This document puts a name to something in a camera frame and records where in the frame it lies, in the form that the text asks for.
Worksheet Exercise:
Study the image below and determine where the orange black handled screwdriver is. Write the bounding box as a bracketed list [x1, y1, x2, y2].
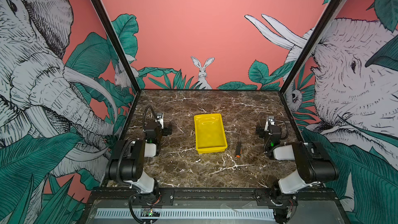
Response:
[235, 131, 241, 158]

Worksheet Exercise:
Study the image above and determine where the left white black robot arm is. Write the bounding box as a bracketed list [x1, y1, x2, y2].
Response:
[105, 105, 172, 197]

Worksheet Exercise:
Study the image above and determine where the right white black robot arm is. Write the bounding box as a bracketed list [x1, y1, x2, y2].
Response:
[256, 121, 339, 206]

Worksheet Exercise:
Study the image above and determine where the yellow plastic bin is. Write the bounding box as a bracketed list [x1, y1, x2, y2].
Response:
[194, 114, 228, 154]

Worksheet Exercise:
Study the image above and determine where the green circuit board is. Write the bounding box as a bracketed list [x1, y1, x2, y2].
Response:
[142, 208, 160, 218]

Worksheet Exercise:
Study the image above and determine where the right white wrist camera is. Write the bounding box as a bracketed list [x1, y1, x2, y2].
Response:
[264, 116, 275, 131]

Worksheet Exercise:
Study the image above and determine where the black front mounting rail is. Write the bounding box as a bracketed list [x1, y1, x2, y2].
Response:
[87, 187, 338, 208]

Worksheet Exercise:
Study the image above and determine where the white slotted cable duct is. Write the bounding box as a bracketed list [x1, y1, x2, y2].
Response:
[95, 208, 275, 221]

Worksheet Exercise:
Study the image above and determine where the left black corner post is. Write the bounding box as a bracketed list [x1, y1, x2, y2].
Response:
[77, 0, 141, 93]

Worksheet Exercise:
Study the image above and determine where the black corner post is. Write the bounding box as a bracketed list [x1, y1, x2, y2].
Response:
[77, 0, 141, 93]
[279, 0, 364, 94]

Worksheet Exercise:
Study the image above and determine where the right black corner post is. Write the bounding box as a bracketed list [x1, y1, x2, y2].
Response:
[279, 0, 364, 94]

